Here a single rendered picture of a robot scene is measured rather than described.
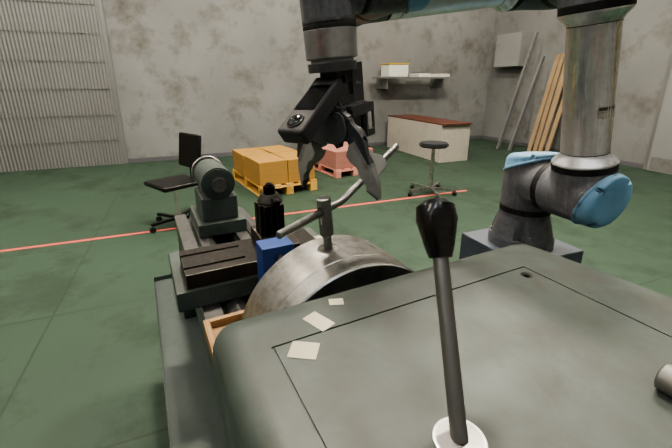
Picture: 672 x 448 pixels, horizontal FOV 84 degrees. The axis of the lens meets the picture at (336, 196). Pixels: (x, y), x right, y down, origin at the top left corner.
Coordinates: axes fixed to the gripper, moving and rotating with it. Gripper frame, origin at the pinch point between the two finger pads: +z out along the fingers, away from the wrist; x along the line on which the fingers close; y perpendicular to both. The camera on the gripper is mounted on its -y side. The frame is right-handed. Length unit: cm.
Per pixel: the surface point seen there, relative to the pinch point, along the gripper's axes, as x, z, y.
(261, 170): 336, 105, 268
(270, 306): 2.2, 12.3, -14.7
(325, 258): -1.8, 7.7, -6.1
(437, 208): -24.8, -9.1, -18.9
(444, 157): 233, 171, 627
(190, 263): 63, 33, 6
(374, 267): -8.9, 8.5, -3.8
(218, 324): 41, 41, -2
